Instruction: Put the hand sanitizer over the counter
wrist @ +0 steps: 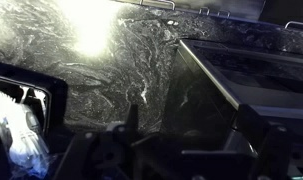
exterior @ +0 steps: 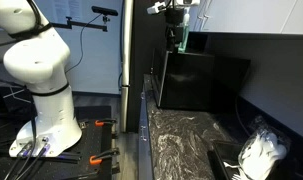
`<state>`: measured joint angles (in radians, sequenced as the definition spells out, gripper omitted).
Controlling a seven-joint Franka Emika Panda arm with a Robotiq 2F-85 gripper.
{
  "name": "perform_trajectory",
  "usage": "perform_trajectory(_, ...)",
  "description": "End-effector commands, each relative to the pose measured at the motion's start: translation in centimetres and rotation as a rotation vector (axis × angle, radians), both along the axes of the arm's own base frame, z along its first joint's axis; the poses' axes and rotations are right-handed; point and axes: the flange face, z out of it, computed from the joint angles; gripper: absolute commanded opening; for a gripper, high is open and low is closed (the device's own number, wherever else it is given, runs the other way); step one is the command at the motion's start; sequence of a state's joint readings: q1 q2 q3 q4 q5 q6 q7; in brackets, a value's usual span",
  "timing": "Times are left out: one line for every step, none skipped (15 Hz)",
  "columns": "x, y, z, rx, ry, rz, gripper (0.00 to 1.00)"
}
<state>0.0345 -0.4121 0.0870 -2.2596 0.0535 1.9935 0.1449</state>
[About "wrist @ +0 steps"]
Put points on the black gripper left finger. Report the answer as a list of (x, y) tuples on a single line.
[(101, 155)]

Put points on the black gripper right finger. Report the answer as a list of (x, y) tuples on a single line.
[(279, 153)]

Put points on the black plastic tray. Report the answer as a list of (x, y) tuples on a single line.
[(45, 95)]

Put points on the black stainless microwave oven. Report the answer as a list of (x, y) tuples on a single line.
[(210, 82)]

